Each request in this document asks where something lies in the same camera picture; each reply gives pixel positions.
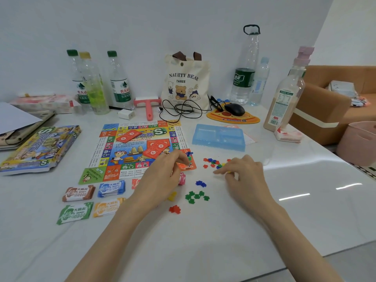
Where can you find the small red card stack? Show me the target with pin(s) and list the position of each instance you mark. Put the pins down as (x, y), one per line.
(128, 136)

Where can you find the red white tissue packet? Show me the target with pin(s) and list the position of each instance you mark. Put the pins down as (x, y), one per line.
(288, 135)

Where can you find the yellow cap bottle green drink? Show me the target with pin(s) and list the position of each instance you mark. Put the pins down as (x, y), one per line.
(95, 91)

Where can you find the blue game token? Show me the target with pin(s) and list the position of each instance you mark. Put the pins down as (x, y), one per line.
(189, 154)

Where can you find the blue play money stack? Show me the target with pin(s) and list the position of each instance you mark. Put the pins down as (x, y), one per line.
(111, 189)

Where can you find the white paper sheet with red edge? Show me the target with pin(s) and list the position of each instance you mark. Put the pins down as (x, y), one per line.
(249, 139)

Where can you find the blue plastic tray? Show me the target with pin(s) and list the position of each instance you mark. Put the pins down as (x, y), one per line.
(219, 139)

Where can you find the red play money stack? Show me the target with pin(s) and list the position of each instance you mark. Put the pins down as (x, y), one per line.
(135, 183)

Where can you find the pizza shaped mouse pad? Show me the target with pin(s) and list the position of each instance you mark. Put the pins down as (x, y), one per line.
(252, 118)

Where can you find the person's left fingers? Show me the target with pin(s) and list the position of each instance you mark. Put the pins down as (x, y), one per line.
(176, 158)

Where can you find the large red card stack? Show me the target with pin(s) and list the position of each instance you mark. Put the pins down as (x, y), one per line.
(155, 149)

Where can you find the cream bear print tote bag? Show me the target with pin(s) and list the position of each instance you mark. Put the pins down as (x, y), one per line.
(185, 82)

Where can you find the patterned cloth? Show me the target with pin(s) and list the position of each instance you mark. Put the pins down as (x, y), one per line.
(360, 101)

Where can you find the pink tissue pack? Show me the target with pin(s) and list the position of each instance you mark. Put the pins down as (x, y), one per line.
(41, 103)

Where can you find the brown play money stack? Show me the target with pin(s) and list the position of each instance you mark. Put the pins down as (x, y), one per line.
(78, 193)

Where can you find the black computer mouse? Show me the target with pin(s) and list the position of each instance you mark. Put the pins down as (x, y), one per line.
(235, 109)

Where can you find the person's right hand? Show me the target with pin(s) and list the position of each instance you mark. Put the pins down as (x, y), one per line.
(249, 185)

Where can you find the person's right thumb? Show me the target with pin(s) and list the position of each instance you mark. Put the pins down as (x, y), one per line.
(230, 180)

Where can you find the person's left hand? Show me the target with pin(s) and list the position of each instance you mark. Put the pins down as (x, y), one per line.
(155, 179)

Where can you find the yellow plastic house pieces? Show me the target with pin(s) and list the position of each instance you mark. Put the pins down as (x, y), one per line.
(172, 196)

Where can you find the pink lint roller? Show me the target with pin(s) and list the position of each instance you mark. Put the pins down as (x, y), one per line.
(149, 110)

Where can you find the grey tissue pack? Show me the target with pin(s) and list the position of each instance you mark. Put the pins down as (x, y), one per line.
(342, 88)

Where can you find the red plastic house pieces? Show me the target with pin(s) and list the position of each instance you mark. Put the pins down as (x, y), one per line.
(175, 209)

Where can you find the small blue cap bottle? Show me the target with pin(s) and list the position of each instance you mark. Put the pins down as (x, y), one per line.
(260, 82)

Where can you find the white charger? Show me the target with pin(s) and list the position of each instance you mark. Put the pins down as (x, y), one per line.
(126, 114)

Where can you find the pink bin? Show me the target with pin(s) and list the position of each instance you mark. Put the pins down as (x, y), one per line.
(358, 143)

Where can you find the colourful paper game board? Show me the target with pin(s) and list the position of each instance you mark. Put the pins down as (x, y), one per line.
(117, 157)

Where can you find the pile of mixed house pieces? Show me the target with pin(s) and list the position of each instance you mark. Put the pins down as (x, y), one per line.
(213, 163)

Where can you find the person's left forearm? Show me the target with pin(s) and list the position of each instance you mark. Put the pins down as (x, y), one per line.
(114, 243)

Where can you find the orange play money stack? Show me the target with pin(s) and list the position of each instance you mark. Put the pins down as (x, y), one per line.
(107, 207)

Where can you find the green plastic house pieces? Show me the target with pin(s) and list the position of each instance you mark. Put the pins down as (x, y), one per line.
(196, 197)

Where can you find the colourful board game box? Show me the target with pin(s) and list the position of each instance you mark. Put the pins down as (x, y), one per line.
(38, 149)

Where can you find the green cap water bottle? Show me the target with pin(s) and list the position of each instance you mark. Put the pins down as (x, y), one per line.
(77, 85)
(121, 88)

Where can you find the stack of notebooks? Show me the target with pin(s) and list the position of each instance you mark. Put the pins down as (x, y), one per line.
(26, 132)

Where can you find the pink cap milk tea bottle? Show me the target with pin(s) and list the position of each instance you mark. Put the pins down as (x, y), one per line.
(283, 102)

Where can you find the person's right forearm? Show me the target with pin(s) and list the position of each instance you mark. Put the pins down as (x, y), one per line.
(296, 243)

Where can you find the blue plastic house pieces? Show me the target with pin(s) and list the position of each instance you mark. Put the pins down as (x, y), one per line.
(201, 183)

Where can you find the brown sofa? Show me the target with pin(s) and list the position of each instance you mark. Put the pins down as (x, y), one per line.
(323, 111)

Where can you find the green play money stack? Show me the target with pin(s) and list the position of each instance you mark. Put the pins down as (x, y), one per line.
(75, 213)

